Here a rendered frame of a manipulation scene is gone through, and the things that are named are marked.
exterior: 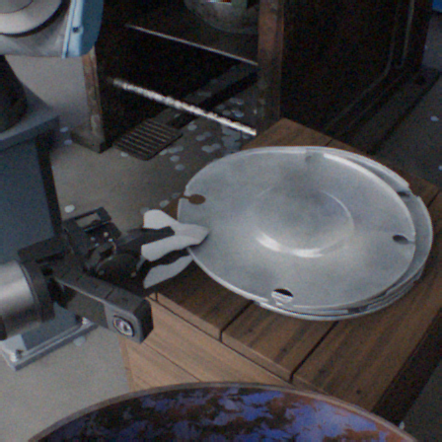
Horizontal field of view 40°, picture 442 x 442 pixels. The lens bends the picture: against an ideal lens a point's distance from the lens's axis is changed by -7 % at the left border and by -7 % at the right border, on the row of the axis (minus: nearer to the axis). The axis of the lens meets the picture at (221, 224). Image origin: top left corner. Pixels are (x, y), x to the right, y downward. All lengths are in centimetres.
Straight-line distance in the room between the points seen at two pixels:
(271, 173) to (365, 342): 27
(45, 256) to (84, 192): 78
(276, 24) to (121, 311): 63
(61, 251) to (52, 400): 45
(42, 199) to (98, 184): 54
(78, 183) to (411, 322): 96
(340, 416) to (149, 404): 15
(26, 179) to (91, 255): 28
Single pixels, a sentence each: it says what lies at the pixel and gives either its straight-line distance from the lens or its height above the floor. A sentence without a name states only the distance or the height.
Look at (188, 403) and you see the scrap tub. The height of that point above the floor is 46.
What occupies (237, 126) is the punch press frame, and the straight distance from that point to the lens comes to 132.
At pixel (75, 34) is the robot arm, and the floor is 61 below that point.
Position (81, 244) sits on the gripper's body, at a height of 45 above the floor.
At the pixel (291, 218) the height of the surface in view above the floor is 40.
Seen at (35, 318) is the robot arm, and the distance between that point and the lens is 65.
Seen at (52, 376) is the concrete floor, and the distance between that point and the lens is 112.
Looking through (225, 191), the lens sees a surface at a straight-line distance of 79.
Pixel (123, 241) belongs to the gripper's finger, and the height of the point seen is 45.
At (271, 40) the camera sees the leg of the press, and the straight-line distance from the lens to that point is 111.
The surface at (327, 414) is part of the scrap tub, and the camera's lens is 51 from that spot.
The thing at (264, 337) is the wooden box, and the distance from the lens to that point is 70.
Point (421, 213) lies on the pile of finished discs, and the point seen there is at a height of 38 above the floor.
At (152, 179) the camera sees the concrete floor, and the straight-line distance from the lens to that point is 147.
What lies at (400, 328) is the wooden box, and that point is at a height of 35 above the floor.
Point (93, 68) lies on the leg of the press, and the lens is 147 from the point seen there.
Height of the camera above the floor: 90
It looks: 42 degrees down
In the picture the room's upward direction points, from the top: straight up
